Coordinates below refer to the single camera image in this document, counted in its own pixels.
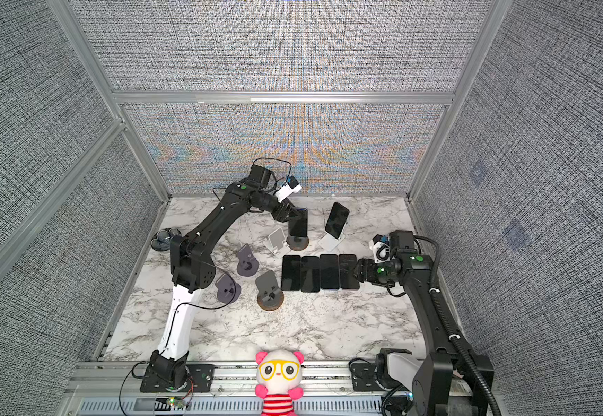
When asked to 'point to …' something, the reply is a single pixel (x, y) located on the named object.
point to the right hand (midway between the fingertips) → (364, 272)
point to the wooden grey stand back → (297, 243)
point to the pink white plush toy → (279, 373)
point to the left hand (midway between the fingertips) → (297, 211)
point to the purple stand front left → (226, 289)
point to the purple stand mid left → (248, 264)
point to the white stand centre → (275, 243)
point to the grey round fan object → (161, 239)
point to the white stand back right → (330, 243)
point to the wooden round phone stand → (270, 297)
